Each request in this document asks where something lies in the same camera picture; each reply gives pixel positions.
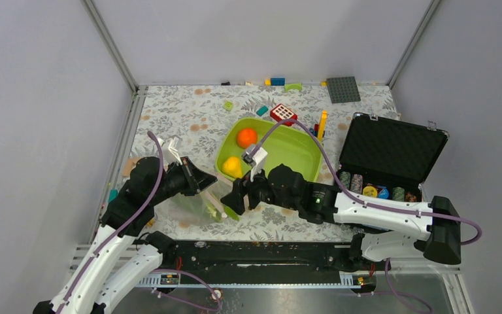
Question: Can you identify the clear zip top bag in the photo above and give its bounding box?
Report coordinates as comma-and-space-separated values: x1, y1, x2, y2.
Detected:
164, 174, 232, 226

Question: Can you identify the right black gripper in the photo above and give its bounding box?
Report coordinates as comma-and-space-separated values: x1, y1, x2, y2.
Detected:
220, 161, 300, 216

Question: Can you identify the green arch brick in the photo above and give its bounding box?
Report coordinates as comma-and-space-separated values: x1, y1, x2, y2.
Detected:
284, 83, 303, 92

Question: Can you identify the yellow blue brick tower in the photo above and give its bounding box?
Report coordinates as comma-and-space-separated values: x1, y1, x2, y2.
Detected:
310, 111, 328, 142

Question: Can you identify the teal brick at edge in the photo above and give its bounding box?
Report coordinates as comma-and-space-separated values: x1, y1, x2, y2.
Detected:
107, 189, 118, 203

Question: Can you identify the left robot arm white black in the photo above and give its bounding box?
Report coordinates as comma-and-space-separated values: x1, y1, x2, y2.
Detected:
33, 157, 218, 313

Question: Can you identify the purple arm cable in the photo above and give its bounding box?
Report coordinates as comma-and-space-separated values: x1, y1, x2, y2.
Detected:
250, 119, 482, 246
56, 131, 165, 314

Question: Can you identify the white green toy leek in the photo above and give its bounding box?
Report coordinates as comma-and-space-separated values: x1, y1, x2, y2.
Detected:
175, 192, 240, 225

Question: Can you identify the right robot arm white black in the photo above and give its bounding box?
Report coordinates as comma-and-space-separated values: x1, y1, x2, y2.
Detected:
221, 164, 461, 270

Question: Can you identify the black poker chip case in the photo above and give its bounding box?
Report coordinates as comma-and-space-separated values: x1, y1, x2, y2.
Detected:
337, 113, 449, 202

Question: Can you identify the floral table mat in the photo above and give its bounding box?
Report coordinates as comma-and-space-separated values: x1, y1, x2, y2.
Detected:
126, 85, 401, 241

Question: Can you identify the blue yellow brick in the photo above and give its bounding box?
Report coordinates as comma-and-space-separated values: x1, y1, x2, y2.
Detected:
264, 77, 286, 86

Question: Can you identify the orange toy fruit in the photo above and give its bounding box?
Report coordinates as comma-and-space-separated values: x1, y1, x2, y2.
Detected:
236, 128, 258, 149

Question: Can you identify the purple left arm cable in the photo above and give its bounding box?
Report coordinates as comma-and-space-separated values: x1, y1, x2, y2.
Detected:
56, 131, 165, 314

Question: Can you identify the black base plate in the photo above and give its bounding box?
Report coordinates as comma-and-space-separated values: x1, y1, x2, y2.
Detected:
93, 234, 392, 287

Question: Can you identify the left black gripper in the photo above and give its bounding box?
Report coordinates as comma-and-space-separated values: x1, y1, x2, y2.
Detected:
151, 155, 218, 205

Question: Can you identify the teal small brick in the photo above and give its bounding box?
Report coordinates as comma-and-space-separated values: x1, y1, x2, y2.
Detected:
256, 106, 269, 116

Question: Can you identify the grey brick baseplate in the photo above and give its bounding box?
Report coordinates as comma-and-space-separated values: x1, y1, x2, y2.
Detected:
326, 77, 361, 103

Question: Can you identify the green plastic tray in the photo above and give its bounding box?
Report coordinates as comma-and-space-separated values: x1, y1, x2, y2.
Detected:
215, 117, 324, 182

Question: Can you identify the tan curved wooden piece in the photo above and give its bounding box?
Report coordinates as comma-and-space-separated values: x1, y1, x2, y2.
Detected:
121, 157, 141, 177

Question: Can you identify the small green brick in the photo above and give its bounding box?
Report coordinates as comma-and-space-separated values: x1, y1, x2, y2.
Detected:
223, 101, 233, 111

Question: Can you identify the red white window brick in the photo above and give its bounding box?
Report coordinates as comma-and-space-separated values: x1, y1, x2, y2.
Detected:
269, 103, 297, 122

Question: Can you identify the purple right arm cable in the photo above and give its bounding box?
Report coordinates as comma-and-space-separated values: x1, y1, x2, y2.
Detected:
250, 119, 482, 246

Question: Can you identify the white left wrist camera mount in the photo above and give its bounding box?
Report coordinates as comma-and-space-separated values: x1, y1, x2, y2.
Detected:
158, 135, 182, 166

